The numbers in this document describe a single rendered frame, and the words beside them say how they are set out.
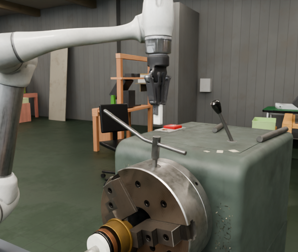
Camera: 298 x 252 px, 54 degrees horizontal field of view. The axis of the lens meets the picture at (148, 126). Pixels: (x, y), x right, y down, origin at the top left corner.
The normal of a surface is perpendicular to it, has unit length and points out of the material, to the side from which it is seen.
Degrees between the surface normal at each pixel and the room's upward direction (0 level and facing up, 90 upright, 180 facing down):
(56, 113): 84
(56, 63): 84
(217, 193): 90
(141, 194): 90
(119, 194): 51
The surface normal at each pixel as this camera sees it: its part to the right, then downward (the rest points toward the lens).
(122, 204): 0.61, -0.55
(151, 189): -0.62, 0.13
